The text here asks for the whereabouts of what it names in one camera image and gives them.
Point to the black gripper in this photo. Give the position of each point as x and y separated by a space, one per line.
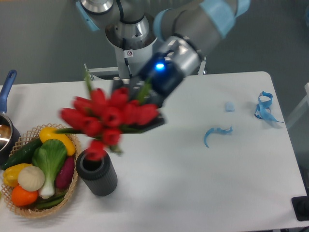
164 75

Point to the red tulip bouquet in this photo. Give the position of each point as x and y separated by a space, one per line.
105 118

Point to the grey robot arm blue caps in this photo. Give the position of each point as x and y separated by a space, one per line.
221 15

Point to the dark grey ribbed vase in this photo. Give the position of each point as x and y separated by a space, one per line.
99 176

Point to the small pale blue cap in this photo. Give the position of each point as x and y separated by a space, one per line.
229 107

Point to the yellow squash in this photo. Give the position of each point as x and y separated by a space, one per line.
48 133

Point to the curved blue tape strip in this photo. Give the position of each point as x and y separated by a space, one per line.
216 130

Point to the green bok choy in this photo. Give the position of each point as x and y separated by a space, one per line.
49 158

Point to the woven wicker basket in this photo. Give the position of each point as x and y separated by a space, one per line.
31 211

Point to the tangled blue tape strips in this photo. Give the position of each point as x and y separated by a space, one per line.
262 110

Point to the green cucumber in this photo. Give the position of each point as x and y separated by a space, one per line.
22 155

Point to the green bean pods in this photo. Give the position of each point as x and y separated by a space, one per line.
50 202

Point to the yellow bell pepper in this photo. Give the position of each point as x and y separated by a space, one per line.
10 175

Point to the orange fruit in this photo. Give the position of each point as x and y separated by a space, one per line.
22 197

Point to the black device at table corner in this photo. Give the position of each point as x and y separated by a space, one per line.
301 207

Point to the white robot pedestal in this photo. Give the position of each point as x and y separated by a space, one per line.
136 37

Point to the blue handled saucepan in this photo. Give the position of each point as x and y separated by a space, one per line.
9 134

